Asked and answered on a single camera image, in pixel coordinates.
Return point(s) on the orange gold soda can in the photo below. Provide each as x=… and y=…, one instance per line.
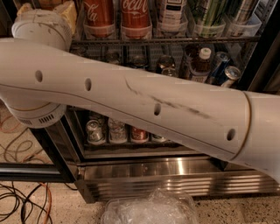
x=49, y=4

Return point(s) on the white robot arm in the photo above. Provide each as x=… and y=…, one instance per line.
x=39, y=79

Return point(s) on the red Coca-Cola can left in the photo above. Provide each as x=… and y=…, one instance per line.
x=99, y=17

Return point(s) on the red coca-cola can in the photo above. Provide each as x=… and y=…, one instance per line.
x=99, y=17
x=135, y=18

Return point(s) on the red Coca-Cola can right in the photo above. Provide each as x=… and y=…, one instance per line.
x=135, y=18

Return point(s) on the white labelled bottle top shelf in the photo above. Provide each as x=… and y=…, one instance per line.
x=170, y=14

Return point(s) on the silver green can bottom left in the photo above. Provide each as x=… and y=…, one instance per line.
x=94, y=132

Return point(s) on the silver green can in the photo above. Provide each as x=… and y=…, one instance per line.
x=239, y=12
x=94, y=132

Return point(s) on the gold can middle shelf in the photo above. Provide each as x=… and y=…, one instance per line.
x=169, y=71

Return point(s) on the small water bottle bottom shelf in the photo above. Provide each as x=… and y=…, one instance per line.
x=117, y=131

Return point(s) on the red can bottom shelf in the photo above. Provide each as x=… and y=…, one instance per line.
x=138, y=135

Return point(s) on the green striped can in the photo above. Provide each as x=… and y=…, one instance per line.
x=207, y=15

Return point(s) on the silver can bottom shelf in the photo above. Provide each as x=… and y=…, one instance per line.
x=157, y=138

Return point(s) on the blue silver can rear right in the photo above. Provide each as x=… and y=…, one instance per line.
x=220, y=61

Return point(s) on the blue silver can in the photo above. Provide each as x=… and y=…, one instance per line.
x=220, y=61
x=230, y=75

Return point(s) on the stainless steel fridge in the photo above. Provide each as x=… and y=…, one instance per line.
x=130, y=170

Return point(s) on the blue silver can front right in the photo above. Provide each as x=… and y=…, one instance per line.
x=230, y=75

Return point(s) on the silver green can right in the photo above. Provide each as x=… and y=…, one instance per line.
x=239, y=12

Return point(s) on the brown tea bottle white cap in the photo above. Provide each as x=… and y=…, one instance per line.
x=200, y=67

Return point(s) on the clear plastic bag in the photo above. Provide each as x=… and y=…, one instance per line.
x=159, y=207

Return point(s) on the top wire shelf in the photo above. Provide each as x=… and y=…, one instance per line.
x=164, y=41

